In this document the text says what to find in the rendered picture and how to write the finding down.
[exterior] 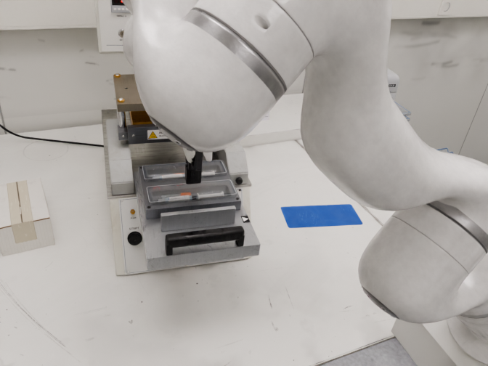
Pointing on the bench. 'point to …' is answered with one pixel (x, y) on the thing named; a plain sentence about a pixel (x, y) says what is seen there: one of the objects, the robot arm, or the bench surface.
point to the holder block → (186, 202)
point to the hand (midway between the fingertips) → (193, 173)
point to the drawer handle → (184, 239)
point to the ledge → (278, 123)
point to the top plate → (127, 93)
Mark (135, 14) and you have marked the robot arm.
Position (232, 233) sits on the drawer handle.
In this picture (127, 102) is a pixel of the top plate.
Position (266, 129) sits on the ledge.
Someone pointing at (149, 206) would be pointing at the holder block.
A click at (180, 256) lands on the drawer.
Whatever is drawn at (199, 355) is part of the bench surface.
